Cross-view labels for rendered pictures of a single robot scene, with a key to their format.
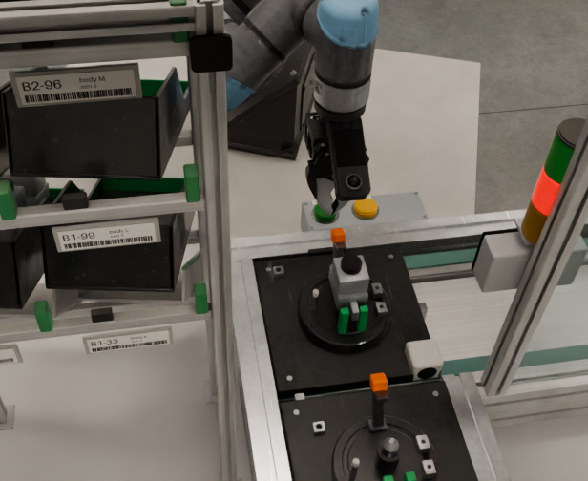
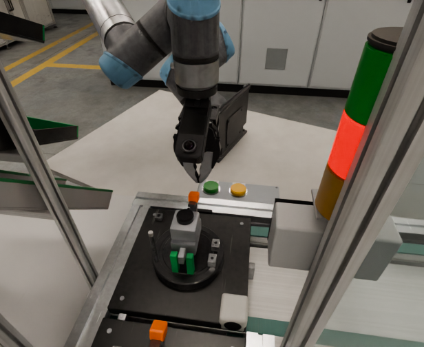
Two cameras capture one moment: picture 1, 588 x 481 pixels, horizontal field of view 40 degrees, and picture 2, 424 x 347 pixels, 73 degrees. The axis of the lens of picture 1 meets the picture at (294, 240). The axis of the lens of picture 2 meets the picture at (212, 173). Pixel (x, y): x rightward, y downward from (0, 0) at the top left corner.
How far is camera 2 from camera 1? 0.70 m
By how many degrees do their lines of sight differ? 17
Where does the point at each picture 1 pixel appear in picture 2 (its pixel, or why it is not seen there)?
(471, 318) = (293, 284)
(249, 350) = (110, 268)
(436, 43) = not seen: hidden behind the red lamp
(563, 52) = not seen: hidden behind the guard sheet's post
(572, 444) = not seen: outside the picture
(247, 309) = (129, 238)
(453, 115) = (321, 155)
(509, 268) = (297, 244)
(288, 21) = (161, 16)
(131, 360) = (62, 255)
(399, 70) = (296, 129)
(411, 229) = (265, 209)
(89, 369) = (35, 255)
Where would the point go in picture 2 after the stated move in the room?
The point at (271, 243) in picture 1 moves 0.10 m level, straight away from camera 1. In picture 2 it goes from (167, 199) to (183, 175)
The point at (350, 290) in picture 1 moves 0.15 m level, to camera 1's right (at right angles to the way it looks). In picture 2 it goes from (180, 237) to (266, 264)
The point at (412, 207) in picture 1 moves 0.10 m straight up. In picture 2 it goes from (270, 195) to (277, 164)
